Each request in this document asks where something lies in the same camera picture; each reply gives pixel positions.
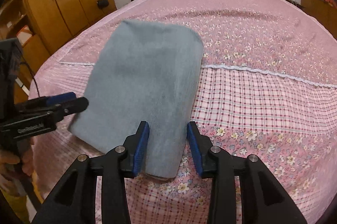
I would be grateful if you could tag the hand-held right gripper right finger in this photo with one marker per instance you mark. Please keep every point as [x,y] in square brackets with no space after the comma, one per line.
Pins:
[194,150]

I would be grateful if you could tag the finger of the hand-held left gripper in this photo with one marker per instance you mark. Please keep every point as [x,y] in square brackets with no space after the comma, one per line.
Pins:
[60,98]
[76,105]

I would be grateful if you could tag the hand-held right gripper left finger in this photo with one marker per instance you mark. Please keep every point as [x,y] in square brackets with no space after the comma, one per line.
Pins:
[140,150]

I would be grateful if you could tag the grey pants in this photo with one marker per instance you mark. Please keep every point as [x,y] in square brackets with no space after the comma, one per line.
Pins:
[147,82]

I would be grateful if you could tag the person's left hand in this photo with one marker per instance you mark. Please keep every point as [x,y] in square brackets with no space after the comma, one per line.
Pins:
[26,161]

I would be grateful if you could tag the orange and white box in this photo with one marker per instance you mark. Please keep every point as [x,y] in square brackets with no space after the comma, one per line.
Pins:
[25,35]

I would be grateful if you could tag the open wooden shelf unit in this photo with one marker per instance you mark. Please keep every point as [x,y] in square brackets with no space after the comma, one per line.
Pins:
[18,29]

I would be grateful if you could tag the bed with pink floral bedspread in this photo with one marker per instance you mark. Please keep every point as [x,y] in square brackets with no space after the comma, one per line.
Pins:
[263,82]

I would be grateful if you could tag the small black bag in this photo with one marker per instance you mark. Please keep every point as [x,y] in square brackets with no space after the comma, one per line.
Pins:
[102,3]

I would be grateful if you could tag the wooden side cabinet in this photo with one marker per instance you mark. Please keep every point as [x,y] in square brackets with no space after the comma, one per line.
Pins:
[318,13]

